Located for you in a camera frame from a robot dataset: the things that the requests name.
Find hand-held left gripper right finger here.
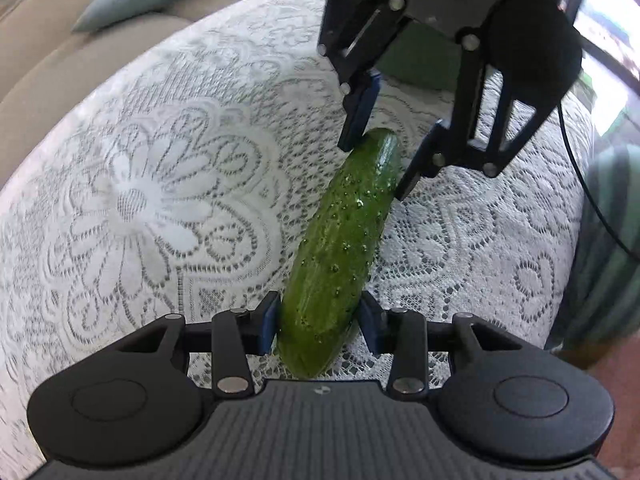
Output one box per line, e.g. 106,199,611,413
358,291,524,399

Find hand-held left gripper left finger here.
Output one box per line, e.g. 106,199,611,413
115,291,281,400

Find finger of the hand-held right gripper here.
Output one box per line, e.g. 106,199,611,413
317,0,408,153
394,31,564,202

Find green bowl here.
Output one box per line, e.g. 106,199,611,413
375,22,462,94

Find green cucumber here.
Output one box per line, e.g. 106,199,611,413
276,128,402,380

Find white lace tablecloth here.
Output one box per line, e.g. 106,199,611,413
0,0,596,466

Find green striped clothing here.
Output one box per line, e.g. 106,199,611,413
562,146,640,363

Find beige sofa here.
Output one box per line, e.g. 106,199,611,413
0,0,331,191

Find black cable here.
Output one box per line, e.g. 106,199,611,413
556,100,634,255

